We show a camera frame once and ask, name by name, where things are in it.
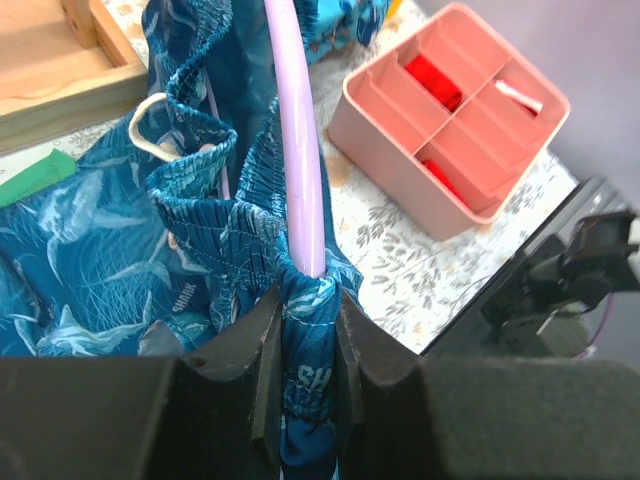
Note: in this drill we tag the red rolled cloth front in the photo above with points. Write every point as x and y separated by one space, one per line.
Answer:
439 174

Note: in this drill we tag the red white striped cloth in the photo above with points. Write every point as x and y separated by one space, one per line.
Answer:
533 106

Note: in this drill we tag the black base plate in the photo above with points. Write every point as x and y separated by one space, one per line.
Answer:
610 332

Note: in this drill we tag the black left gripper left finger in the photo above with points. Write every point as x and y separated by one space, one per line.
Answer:
214 414

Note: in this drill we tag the pink divided tray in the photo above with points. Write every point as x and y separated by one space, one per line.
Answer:
387 124

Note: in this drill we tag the wooden clothes rack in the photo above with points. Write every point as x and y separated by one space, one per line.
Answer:
65 65

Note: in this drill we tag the light blue patterned shorts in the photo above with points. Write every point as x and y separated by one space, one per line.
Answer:
328 25

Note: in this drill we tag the dark blue shark shorts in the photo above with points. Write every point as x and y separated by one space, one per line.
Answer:
174 225

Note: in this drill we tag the yellow plastic bin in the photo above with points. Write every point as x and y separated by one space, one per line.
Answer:
393 7

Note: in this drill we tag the red rolled cloth rear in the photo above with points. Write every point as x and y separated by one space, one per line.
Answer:
439 85

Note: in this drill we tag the red rolled cloth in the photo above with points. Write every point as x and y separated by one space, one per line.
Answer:
439 85
439 174

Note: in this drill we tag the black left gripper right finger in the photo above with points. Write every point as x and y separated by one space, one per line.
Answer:
404 416

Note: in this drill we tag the lilac hanger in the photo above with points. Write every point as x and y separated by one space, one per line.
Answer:
301 151

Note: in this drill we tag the green folded cloth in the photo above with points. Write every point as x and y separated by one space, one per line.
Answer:
24 182

